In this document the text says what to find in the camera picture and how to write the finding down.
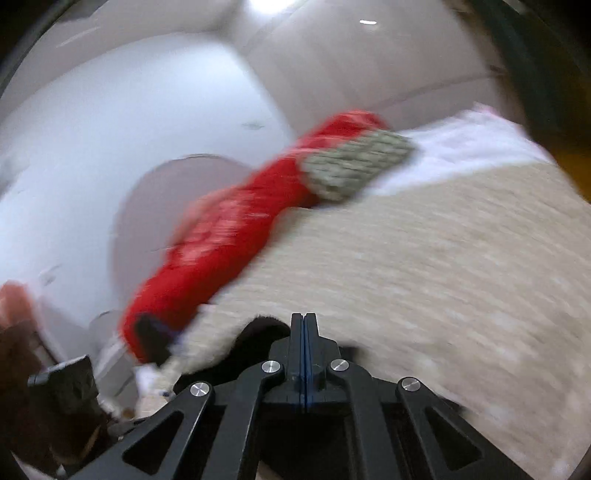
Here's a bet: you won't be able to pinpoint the teal curtain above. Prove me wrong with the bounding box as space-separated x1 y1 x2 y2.
468 0 578 144

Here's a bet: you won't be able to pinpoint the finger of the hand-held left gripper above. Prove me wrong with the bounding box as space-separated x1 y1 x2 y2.
133 313 178 366

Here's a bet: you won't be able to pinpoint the red quilted blanket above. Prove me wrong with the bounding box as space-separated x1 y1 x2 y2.
117 109 391 365

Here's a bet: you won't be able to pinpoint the white electric fan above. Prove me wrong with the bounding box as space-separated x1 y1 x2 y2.
110 154 262 326

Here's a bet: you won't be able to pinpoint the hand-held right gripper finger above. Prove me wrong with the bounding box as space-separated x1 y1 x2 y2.
69 313 304 480
303 313 528 480

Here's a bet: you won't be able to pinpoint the black pants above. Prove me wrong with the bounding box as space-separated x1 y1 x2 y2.
173 314 358 398

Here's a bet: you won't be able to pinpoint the grey polka dot cushion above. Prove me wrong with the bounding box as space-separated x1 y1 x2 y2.
302 129 416 202

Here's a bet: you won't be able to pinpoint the cream quilted bed cover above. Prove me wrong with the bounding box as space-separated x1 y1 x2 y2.
136 104 588 480

